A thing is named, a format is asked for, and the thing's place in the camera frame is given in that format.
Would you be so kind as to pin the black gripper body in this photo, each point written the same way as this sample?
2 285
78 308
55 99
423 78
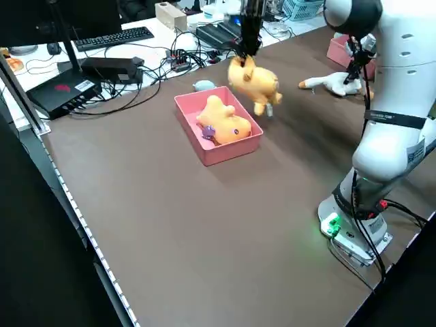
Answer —
252 7

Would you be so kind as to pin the yellow plush dinosaur doll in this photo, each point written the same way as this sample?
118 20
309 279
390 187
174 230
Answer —
259 81

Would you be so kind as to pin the white goose plush doll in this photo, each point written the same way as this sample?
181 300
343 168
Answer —
334 83

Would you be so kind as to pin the yellow plush doll purple bow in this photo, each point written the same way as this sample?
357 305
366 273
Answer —
225 122

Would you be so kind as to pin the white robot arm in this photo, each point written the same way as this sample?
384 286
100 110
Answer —
402 85

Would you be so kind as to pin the black flat electronics box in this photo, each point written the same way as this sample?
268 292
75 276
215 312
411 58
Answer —
214 34

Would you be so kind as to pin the beige rectangular box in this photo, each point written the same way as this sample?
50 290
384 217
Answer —
170 17

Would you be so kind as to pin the pink plastic box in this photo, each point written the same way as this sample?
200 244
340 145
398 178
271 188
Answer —
335 51
235 153

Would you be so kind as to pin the black box red logo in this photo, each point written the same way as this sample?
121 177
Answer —
58 95

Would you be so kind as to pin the clear round plate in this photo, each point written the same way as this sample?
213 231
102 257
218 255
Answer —
279 30

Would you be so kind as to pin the white cup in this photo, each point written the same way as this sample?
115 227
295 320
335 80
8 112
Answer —
209 13

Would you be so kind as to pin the light blue plastic basket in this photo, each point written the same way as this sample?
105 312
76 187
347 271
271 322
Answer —
301 10

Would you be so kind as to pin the small blue-grey plush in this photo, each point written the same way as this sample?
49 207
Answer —
203 85

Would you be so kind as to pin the usb hub with plugs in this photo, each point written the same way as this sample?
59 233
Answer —
178 61

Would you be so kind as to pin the black keyboard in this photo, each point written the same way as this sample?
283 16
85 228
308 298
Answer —
112 37

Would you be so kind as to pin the black rectangular device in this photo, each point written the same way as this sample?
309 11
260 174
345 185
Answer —
109 66

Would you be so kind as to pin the black monitor stand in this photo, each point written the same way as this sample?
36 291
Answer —
69 51

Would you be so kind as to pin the black computer mouse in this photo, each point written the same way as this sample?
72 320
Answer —
54 48

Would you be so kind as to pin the black computer monitor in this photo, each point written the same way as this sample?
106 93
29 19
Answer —
51 20

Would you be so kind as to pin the small orange object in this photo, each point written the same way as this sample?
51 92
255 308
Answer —
13 64

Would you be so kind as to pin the aluminium frame post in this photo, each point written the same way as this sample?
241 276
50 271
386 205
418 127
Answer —
20 98

